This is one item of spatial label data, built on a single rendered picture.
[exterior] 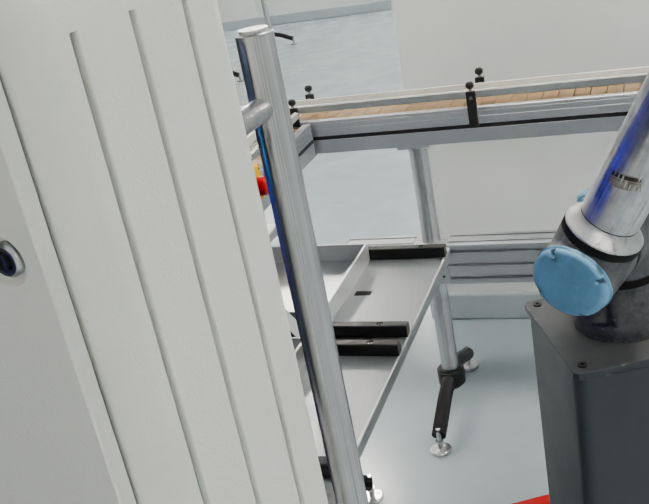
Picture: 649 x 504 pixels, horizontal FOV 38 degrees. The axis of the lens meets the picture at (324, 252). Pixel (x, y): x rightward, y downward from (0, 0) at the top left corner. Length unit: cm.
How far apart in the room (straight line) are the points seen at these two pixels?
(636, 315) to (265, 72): 103
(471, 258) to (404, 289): 98
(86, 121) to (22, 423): 17
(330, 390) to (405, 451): 202
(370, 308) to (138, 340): 109
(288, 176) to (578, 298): 82
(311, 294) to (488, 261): 191
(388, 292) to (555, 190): 156
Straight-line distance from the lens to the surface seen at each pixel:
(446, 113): 239
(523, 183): 308
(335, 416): 70
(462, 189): 312
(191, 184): 50
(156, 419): 49
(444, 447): 267
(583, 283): 135
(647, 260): 152
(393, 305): 153
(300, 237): 63
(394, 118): 242
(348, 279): 159
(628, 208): 131
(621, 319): 153
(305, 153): 243
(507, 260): 254
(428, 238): 257
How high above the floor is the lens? 157
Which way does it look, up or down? 23 degrees down
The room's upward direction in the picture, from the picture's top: 11 degrees counter-clockwise
